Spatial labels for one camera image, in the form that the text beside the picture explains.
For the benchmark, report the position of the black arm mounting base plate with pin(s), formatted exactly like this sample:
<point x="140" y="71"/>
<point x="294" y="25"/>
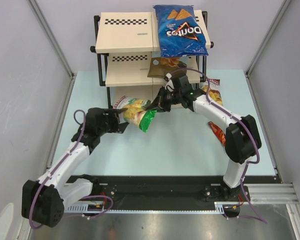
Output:
<point x="169" y="193"/>

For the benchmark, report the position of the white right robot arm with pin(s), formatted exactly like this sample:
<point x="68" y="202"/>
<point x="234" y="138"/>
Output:
<point x="242" y="138"/>

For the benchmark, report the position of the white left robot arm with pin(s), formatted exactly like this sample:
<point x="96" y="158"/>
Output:
<point x="44" y="200"/>

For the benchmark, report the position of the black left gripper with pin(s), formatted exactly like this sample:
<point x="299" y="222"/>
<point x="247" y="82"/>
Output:
<point x="112" y="115"/>

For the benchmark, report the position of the light blue brown chips bag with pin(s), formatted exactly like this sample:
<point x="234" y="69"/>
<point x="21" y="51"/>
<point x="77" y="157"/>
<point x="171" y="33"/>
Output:
<point x="160" y="66"/>

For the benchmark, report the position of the green Chuba cassava chips bag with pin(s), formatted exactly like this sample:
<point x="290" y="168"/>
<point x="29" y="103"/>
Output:
<point x="135" y="112"/>

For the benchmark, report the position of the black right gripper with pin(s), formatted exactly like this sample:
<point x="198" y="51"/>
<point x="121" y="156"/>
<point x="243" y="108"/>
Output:
<point x="160" y="101"/>

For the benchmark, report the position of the brown Chuba chips bag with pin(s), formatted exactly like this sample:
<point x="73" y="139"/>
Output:
<point x="214" y="90"/>

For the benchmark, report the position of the red Doritos bag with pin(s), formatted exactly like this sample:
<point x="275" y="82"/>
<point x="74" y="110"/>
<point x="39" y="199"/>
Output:
<point x="218" y="132"/>

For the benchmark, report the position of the blue Doritos bag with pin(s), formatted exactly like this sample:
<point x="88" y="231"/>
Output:
<point x="179" y="34"/>

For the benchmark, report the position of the white slotted cable duct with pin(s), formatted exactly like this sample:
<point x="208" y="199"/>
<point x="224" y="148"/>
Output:
<point x="86" y="207"/>

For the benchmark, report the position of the aluminium frame rail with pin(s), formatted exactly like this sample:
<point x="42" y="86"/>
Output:
<point x="271" y="194"/>

